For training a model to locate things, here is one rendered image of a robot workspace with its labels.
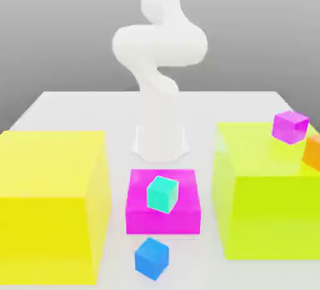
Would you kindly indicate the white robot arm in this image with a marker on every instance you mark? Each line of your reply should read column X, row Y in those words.
column 160, row 45

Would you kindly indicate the small turquoise cube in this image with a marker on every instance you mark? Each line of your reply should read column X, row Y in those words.
column 161, row 196

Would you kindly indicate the small purple cube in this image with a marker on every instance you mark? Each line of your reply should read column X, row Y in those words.
column 288, row 127

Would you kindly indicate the small blue cube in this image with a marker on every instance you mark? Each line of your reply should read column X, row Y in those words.
column 151, row 260

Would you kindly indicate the small orange cube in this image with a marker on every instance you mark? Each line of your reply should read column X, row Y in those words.
column 312, row 153

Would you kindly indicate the large magenta box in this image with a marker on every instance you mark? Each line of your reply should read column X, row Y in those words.
column 162, row 222

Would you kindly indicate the large yellow box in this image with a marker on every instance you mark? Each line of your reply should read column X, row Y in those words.
column 45, row 207

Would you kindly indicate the large lime box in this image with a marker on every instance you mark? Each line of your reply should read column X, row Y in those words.
column 270, row 215

